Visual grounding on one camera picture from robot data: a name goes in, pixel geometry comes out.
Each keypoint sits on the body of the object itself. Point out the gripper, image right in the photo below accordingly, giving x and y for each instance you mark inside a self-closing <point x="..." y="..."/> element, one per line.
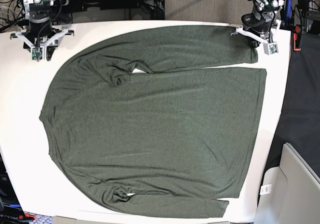
<point x="259" y="24"/>

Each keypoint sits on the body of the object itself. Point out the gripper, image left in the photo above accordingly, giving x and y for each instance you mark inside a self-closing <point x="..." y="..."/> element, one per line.
<point x="39" y="23"/>

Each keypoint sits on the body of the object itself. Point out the green long-sleeve T-shirt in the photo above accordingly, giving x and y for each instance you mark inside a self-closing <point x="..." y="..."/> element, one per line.
<point x="159" y="122"/>

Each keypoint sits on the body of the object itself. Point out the red clamp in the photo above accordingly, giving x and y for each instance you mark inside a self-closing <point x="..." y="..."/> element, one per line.
<point x="297" y="34"/>

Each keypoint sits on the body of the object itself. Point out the black power strip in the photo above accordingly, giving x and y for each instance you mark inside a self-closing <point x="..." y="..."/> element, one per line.
<point x="64" y="2"/>

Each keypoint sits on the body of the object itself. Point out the dark grey cloth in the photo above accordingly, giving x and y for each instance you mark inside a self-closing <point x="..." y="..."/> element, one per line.
<point x="299" y="122"/>

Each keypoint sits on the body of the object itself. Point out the white barcode label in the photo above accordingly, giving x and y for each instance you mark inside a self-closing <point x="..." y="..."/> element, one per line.
<point x="265" y="189"/>

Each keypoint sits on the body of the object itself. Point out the grey plastic bin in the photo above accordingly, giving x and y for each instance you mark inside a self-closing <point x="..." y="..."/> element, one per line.
<point x="295" y="195"/>

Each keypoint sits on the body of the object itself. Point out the black box with red logo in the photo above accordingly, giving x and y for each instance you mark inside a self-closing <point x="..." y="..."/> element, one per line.
<point x="11" y="211"/>

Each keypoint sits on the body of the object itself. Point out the blue handled tool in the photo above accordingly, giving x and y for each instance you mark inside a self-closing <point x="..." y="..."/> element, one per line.
<point x="288" y="9"/>

